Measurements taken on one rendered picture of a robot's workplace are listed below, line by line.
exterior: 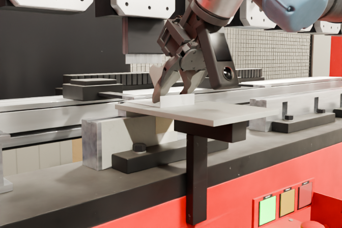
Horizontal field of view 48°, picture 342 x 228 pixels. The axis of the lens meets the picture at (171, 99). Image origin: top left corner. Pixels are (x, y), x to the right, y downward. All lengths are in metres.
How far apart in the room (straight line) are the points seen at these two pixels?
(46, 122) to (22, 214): 0.42
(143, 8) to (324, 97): 0.86
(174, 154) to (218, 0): 0.34
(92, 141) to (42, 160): 2.89
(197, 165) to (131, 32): 0.30
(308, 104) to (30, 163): 2.73
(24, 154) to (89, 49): 2.33
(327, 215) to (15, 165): 2.99
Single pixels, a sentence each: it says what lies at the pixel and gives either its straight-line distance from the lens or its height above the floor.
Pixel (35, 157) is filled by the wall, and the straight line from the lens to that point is 3.61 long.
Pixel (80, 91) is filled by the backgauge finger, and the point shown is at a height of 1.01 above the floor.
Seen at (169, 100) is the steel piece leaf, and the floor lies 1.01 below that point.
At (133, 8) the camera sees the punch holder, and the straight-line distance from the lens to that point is 0.76.
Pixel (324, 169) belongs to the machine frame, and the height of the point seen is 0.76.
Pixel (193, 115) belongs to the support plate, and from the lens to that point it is 0.62.
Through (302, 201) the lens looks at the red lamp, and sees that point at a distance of 0.85.
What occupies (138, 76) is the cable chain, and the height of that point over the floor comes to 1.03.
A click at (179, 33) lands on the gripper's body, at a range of 0.67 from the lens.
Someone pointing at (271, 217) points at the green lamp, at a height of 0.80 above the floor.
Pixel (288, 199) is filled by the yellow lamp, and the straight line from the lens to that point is 0.81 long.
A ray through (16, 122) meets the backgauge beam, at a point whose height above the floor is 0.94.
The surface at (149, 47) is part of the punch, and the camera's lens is 0.83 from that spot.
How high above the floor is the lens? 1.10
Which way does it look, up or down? 6 degrees down
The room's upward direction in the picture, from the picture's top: straight up
